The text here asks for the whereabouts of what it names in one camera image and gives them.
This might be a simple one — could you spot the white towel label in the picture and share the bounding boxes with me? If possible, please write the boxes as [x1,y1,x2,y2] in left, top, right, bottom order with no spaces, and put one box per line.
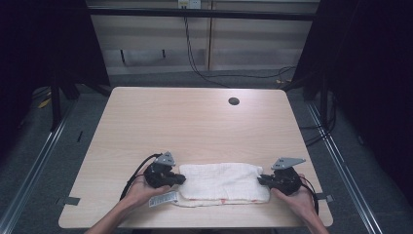
[148,190,179,209]

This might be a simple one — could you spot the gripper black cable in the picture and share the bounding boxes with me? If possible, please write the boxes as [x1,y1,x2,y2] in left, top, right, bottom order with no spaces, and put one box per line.
[300,175,320,216]
[119,152,163,201]

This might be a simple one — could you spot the dark curtain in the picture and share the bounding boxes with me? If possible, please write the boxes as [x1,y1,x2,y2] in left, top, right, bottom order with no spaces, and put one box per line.
[0,0,112,157]
[282,0,413,199]

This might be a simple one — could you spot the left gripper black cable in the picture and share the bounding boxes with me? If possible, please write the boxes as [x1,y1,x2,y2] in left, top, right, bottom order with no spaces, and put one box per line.
[119,152,163,201]

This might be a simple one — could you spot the wall power socket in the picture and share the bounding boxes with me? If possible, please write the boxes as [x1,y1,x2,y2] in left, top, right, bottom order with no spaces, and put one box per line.
[177,0,203,10]

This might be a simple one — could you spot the black wall cable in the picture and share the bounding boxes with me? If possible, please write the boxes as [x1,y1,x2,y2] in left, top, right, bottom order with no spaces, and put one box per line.
[183,15,297,89]

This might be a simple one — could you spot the white towel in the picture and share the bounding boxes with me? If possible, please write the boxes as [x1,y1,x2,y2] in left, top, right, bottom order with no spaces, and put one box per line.
[177,162,272,208]

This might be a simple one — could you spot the person's left hand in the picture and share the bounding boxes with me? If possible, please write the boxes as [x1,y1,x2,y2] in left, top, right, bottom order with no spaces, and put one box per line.
[125,165,171,209]

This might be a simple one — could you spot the black horizontal bar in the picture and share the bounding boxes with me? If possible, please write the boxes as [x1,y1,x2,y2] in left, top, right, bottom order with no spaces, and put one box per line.
[87,7,321,21]

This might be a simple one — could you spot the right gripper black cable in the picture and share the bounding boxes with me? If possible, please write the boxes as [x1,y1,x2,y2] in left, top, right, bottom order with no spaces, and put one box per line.
[300,175,320,216]

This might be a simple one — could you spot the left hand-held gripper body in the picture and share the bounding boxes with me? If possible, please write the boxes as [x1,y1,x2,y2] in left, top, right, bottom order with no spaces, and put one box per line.
[143,150,176,189]

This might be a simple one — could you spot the grey tape strip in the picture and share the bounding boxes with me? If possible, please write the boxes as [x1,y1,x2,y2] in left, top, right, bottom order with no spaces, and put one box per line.
[56,196,82,207]
[316,192,335,204]

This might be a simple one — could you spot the black floor cables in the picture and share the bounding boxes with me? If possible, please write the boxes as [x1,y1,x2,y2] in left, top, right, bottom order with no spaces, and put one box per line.
[298,90,338,148]

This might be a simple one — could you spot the metal floor rail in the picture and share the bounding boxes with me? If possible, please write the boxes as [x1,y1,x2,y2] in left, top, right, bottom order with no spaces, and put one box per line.
[0,97,80,234]
[305,100,386,234]

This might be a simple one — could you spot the black metal stand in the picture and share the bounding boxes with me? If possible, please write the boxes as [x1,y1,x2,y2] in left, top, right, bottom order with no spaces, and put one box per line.
[49,73,63,133]

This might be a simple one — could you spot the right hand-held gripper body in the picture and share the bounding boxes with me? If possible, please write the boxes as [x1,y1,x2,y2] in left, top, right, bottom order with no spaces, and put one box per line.
[270,157,307,196]

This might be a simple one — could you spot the person's right hand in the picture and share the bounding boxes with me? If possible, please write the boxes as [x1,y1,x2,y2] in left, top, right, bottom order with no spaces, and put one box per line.
[270,173,319,219]

